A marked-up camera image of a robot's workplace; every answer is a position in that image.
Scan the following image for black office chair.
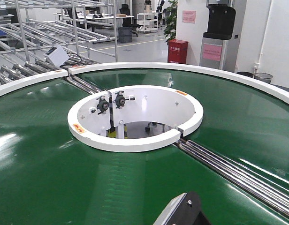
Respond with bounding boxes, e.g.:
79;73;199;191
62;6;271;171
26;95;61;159
119;4;140;38

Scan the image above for red fire extinguisher box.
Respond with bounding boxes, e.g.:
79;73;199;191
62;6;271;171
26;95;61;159
167;39;188;64

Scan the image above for black grey robot part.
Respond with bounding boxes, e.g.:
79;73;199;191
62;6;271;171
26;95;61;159
153;191;211;225

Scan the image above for dark grey crate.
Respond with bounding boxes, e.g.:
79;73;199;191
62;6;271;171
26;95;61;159
118;27;132;43

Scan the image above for white shelving trolley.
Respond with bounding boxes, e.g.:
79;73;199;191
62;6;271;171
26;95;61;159
137;13;158;33

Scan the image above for white inner conveyor ring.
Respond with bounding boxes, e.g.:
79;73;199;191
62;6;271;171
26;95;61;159
67;84;204;153

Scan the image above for grey wire waste basket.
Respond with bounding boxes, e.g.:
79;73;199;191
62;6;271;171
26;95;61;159
254;73;273;84

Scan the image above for steel roller flow rack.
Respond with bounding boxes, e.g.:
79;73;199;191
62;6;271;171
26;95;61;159
0;0;118;86

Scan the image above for steel transfer rollers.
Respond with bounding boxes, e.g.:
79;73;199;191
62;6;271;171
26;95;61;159
174;139;289;220

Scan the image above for white control box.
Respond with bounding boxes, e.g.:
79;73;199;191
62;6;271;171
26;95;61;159
44;45;69;67

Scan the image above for black water dispenser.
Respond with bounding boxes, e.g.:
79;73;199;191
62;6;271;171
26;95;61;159
200;0;236;69

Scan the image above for white office desk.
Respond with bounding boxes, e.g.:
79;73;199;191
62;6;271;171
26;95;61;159
53;13;135;31

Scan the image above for pink wall notice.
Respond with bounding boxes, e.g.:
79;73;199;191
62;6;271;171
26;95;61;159
182;10;196;23

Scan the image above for tall green indoor plant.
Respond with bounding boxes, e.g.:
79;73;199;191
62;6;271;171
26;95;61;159
164;0;178;43

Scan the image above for green circular conveyor belt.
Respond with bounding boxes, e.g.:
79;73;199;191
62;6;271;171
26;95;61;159
0;68;289;225

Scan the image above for white outer conveyor rim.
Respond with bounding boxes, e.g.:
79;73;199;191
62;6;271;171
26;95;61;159
0;62;289;104

